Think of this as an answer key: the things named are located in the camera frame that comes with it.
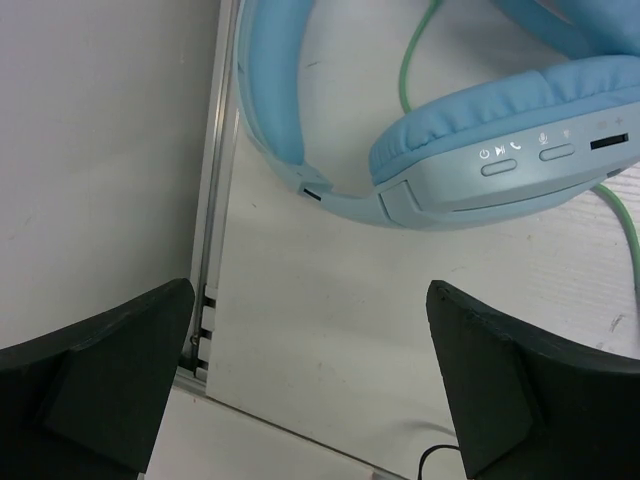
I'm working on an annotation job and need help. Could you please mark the light blue headphones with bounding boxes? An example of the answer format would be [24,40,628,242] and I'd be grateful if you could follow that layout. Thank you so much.
[234,1,639,231]

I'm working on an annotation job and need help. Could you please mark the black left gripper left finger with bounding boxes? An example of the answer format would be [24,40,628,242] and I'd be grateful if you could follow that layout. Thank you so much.
[1,279,195,479]

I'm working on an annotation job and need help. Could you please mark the green headphone cable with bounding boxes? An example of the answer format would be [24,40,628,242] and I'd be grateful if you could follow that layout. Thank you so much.
[398,0,640,292]

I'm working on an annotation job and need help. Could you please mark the aluminium table edge rail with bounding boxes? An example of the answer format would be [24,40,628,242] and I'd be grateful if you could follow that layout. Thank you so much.
[174,1,242,397]

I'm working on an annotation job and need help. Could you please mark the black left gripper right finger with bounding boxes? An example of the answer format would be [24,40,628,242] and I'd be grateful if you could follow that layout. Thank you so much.
[426,280,639,479]

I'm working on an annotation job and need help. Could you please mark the thin black wire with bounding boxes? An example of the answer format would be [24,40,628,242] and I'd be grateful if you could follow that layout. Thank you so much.
[418,444,459,480]

